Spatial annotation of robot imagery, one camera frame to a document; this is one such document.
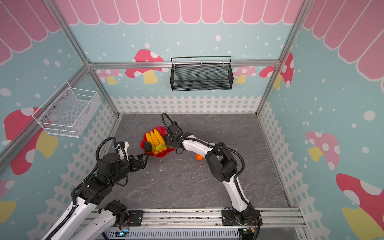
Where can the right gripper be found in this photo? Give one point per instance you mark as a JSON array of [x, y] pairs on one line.
[[171, 141]]

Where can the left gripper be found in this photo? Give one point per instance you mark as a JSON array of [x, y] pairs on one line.
[[142, 164]]

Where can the yellow fake banana bunch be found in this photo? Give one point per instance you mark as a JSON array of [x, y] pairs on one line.
[[158, 143]]

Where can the orange fake orange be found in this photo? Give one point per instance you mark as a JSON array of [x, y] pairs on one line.
[[199, 157]]

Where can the dark fake avocado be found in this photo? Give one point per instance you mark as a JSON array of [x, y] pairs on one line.
[[147, 147]]

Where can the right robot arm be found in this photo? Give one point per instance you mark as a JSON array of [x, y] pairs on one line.
[[226, 165]]

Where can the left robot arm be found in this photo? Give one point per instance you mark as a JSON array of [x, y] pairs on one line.
[[112, 165]]

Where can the red flower-shaped fruit bowl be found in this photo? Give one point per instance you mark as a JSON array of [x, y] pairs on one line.
[[163, 132]]

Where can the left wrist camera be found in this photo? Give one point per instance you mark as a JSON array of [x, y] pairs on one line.
[[122, 149]]

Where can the black mesh wall basket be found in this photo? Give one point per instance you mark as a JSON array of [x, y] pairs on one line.
[[203, 73]]

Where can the white wire wall basket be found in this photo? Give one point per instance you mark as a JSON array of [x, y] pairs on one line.
[[68, 112]]

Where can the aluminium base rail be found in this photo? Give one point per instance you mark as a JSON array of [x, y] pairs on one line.
[[211, 218]]

